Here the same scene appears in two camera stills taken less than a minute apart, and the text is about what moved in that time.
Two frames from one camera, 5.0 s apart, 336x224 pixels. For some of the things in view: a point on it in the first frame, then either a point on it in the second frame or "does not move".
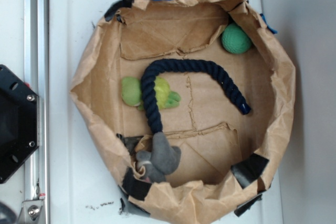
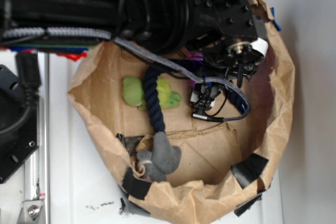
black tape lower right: (249, 170) does not move
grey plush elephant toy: (164, 158) does not move
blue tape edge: (272, 30) to (277, 26)
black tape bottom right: (244, 206) does not move
